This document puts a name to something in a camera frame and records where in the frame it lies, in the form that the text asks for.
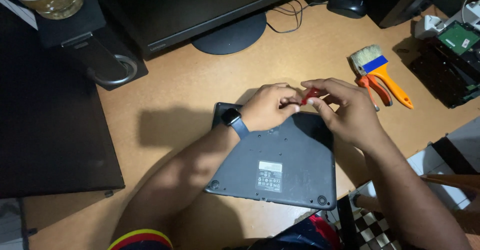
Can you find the hard drive with green board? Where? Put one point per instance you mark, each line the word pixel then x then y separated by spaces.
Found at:
pixel 458 37

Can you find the person's left hand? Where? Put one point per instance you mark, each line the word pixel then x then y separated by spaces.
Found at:
pixel 262 109

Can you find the person's dark patterned shorts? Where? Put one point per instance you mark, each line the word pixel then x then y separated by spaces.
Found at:
pixel 300 235

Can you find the white power adapter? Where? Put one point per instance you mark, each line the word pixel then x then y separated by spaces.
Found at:
pixel 429 27

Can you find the wooden chair leg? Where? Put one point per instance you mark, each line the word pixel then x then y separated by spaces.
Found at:
pixel 453 182

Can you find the black computer mouse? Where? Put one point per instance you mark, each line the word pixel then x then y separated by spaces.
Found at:
pixel 347 5

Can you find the black computer monitor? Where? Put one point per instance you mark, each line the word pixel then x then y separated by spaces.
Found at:
pixel 195 10

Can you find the dark grey laptop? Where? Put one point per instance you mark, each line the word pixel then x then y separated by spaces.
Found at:
pixel 277 163

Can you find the person's right hand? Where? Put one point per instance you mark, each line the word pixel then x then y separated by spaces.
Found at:
pixel 350 117

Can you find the large black flat panel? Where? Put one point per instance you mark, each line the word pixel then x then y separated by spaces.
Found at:
pixel 48 122

